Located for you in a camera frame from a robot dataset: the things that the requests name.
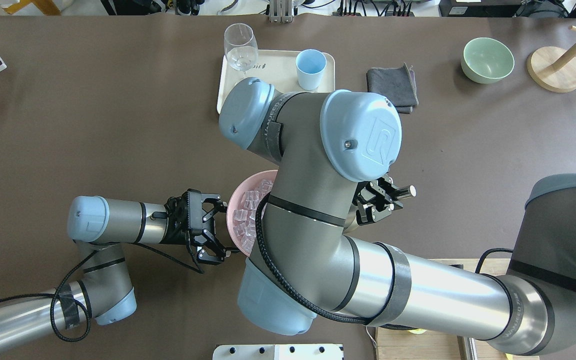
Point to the grey folded cloth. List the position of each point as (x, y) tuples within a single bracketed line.
[(398, 85)]

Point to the green bowl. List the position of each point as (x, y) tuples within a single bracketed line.
[(486, 61)]

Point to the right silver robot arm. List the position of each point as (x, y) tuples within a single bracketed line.
[(325, 144)]

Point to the pink bowl of ice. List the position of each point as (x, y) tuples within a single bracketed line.
[(241, 210)]

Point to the cream serving tray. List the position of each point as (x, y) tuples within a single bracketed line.
[(276, 67)]

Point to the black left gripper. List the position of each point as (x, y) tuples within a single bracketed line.
[(172, 234)]

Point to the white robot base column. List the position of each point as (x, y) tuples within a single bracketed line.
[(308, 351)]

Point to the clear wine glass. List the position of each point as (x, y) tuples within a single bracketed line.
[(241, 48)]

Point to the light blue cup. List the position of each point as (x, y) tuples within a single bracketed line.
[(310, 65)]

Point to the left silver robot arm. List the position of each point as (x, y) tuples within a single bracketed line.
[(98, 287)]

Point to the wooden cup stand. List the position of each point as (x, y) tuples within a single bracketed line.
[(554, 68)]

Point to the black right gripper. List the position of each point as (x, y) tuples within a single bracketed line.
[(366, 209)]

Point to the wooden cutting board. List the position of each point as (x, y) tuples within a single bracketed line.
[(433, 345)]

